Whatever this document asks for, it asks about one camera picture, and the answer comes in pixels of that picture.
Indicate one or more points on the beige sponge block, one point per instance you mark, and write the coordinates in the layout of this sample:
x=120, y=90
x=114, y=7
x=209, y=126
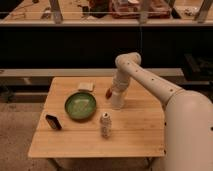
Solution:
x=86, y=86

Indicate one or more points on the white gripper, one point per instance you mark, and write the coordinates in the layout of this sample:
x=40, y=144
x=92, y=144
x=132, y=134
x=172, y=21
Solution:
x=118, y=87

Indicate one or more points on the red sausage toy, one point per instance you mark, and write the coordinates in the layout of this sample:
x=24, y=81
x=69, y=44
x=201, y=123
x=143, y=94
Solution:
x=108, y=93

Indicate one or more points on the wooden table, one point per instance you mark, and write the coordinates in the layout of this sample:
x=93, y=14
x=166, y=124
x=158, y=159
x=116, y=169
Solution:
x=137, y=129

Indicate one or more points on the long background shelf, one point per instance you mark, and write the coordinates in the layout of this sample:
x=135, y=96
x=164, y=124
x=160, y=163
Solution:
x=63, y=37

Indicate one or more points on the green ceramic bowl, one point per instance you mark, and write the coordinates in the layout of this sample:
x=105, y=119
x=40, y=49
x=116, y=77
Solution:
x=80, y=106

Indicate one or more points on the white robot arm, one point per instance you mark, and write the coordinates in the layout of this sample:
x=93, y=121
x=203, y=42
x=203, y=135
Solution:
x=188, y=115

